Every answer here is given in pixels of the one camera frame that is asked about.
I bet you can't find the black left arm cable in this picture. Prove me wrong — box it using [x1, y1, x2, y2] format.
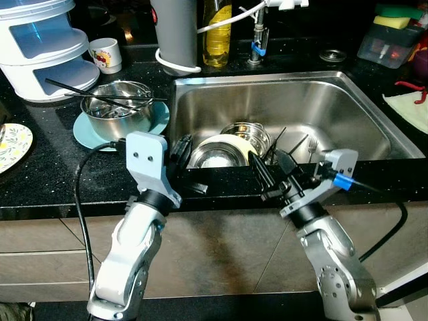
[74, 139, 129, 295]

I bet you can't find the black cabinet side panel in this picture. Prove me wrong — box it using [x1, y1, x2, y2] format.
[374, 262, 428, 310]

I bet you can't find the yellow sponge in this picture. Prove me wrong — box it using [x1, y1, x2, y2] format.
[372, 15, 411, 31]

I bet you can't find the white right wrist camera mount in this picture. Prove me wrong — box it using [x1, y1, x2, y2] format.
[280, 148, 359, 219]

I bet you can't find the white water hose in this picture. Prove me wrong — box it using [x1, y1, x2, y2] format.
[196, 0, 270, 35]

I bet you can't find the white ring hose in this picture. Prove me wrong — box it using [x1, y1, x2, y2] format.
[155, 47, 203, 75]

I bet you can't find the grey cylindrical water filter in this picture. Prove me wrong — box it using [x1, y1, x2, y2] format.
[150, 0, 200, 68]

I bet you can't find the white plastic tap fitting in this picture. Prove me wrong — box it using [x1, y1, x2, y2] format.
[266, 0, 310, 11]

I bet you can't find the stainless steel sink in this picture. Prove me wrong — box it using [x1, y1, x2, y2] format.
[167, 71, 427, 169]

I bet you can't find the steel fork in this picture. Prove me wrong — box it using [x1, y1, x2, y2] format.
[304, 132, 320, 166]

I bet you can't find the shallow steel bowl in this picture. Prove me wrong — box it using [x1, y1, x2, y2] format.
[191, 144, 243, 169]

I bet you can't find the small ribbed steel bowl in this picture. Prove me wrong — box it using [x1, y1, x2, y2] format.
[219, 122, 273, 158]

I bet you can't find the clear plastic sponge box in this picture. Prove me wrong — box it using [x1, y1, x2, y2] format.
[356, 23, 423, 70]

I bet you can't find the steel faucet with blue tag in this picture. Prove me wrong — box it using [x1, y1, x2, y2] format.
[246, 17, 270, 66]

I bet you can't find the black chopstick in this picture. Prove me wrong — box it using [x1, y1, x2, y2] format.
[288, 134, 310, 158]
[267, 127, 288, 161]
[45, 78, 134, 111]
[64, 92, 169, 103]

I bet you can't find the large deep steel bowl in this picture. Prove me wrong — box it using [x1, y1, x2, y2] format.
[80, 80, 155, 141]

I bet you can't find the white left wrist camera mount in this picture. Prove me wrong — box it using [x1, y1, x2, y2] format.
[126, 132, 183, 209]

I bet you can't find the yellow dish soap bottle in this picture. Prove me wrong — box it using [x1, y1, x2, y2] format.
[202, 0, 233, 68]

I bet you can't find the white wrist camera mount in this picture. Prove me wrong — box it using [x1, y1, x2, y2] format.
[126, 132, 183, 209]
[280, 148, 359, 219]

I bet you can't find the white cartoon print mug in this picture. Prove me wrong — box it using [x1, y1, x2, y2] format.
[88, 37, 124, 75]

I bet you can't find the light blue plate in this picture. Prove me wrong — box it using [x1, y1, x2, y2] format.
[72, 100, 171, 152]

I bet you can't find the purple cup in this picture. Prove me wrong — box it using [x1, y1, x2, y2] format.
[411, 48, 428, 82]

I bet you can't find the red handled tool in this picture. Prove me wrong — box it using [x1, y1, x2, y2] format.
[395, 80, 428, 105]

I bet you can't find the pale green cloth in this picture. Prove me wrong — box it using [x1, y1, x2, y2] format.
[383, 90, 428, 134]

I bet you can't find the white tiered plastic container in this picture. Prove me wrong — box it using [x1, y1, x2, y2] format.
[0, 0, 101, 103]

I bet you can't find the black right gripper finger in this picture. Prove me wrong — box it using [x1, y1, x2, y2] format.
[276, 150, 302, 180]
[248, 150, 278, 200]

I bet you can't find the yellow floral print plate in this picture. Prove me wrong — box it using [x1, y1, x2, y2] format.
[0, 123, 34, 175]

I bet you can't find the cream plate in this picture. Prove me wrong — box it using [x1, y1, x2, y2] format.
[189, 134, 260, 168]

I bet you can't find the black floor mat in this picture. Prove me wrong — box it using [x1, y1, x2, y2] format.
[30, 291, 328, 321]

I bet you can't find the round metal sink strainer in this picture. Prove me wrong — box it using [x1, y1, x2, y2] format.
[319, 48, 348, 64]

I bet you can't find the grey stone cabinet front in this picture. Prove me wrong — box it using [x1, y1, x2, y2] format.
[0, 201, 428, 302]

